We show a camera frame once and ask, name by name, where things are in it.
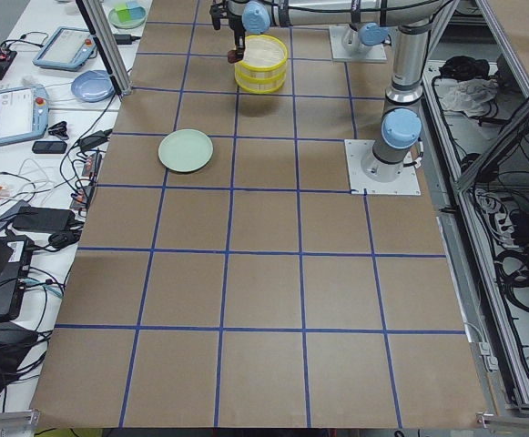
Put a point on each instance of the blue teach pendant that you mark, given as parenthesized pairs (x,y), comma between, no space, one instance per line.
(24,113)
(67,49)

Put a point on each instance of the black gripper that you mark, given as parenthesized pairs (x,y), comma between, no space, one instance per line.
(236,26)

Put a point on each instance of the yellow bamboo steamer basket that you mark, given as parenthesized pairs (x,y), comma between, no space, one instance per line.
(259,85)

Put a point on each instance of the upper blue teach pendant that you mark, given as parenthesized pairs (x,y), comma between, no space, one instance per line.
(67,49)

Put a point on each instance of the light green plate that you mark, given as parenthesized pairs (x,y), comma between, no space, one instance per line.
(185,150)

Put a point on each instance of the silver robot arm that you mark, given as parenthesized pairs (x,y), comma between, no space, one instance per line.
(369,34)
(400,123)

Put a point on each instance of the brown steamed bun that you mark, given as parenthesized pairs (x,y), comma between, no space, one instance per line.
(234,56)

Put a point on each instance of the lower blue teach pendant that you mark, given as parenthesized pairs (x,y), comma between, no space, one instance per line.
(24,113)

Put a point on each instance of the black power brick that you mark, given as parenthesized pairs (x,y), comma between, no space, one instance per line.
(45,220)

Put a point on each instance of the black phone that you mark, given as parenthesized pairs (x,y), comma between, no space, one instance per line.
(49,147)

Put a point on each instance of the blue plate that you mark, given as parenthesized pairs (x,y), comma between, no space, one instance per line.
(92,86)

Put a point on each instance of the white crumpled cloth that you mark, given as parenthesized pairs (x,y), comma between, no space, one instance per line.
(472,97)

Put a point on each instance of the aluminium frame post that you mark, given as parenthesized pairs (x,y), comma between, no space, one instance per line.
(99,28)

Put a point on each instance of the green bowl with blocks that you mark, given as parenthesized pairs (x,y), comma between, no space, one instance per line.
(127,15)

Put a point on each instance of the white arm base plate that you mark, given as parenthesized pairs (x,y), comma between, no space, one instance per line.
(369,176)

